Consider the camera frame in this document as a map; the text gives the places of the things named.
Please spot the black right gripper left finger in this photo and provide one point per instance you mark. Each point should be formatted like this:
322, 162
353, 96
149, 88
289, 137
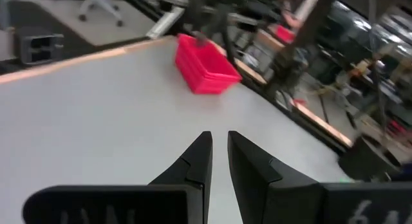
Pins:
198, 166

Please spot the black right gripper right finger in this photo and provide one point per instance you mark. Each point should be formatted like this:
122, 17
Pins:
257, 185

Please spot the dark grey slotted block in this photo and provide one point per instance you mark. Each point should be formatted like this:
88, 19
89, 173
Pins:
24, 45

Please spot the red background bin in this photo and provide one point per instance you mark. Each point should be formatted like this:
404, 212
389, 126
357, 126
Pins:
284, 33

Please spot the white office chair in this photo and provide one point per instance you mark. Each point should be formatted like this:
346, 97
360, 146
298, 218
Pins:
99, 0

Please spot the silver metal bar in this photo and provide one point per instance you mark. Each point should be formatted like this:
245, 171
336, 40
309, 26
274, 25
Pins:
164, 22

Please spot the red plastic basket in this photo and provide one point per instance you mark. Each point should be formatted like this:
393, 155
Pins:
209, 58
206, 89

